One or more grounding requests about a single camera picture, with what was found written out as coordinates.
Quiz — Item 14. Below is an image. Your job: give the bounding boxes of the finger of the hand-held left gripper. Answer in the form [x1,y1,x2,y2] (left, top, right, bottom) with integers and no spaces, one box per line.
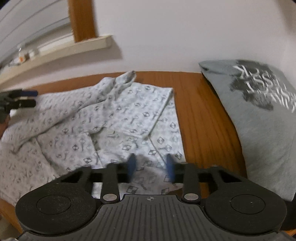
[9,100,37,109]
[9,90,38,98]

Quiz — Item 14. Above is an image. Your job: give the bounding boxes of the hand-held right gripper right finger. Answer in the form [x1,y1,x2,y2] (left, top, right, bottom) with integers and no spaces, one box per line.
[165,154,242,204]

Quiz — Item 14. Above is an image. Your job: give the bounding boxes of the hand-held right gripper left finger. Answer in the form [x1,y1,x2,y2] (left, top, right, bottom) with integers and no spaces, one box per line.
[60,153,137,204]

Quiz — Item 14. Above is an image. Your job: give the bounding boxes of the white patterned shirt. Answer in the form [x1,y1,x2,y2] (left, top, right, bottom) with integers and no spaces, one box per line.
[0,71,186,204]

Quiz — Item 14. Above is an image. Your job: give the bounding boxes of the beige window sill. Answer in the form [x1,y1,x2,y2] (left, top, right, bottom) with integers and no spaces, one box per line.
[0,35,114,87]

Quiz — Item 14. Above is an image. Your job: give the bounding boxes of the grey window blind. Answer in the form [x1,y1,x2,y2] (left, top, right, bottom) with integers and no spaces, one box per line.
[0,0,75,64]

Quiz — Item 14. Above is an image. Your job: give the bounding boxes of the grey printed t-shirt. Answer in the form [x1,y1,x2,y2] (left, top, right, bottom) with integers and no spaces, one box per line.
[198,59,296,202]

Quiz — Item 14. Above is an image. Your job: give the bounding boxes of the wooden window frame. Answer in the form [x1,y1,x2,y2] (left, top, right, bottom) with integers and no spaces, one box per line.
[68,0,99,43]

